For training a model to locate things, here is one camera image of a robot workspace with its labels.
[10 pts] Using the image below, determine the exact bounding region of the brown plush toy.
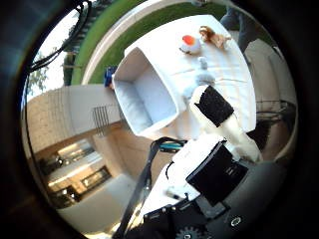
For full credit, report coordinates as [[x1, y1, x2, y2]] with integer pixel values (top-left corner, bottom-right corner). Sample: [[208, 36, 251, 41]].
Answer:
[[198, 25, 232, 51]]

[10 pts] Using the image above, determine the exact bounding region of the white fabric container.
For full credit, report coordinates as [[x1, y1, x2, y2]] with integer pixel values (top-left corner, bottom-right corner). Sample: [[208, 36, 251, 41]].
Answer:
[[112, 46, 188, 137]]

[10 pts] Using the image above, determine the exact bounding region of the black metal chair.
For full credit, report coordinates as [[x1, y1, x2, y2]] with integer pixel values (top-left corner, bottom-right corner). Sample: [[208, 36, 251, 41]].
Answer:
[[247, 99, 298, 150]]

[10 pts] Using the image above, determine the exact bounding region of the grey white plush toy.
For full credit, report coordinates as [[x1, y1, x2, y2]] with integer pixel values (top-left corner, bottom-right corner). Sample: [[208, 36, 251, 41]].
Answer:
[[181, 56, 217, 101]]

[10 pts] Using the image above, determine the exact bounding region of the orange and white ball plush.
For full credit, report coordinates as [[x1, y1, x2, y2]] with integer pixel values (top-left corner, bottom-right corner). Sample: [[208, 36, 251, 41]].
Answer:
[[178, 34, 202, 55]]

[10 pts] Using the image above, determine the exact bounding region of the small blue object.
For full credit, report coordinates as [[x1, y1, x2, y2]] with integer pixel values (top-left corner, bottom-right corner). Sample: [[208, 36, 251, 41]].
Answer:
[[104, 65, 119, 89]]

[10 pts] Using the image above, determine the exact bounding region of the person in teal shirt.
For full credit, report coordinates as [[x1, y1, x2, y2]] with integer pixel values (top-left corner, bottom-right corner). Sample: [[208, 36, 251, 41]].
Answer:
[[219, 5, 268, 54]]

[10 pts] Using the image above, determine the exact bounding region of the black and teal strap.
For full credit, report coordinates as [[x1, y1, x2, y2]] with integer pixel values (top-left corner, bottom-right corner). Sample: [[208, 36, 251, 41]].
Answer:
[[113, 136, 187, 239]]

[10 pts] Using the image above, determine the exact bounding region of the black cable bundle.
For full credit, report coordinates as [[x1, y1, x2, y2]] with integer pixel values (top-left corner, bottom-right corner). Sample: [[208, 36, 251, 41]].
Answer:
[[28, 0, 93, 73]]

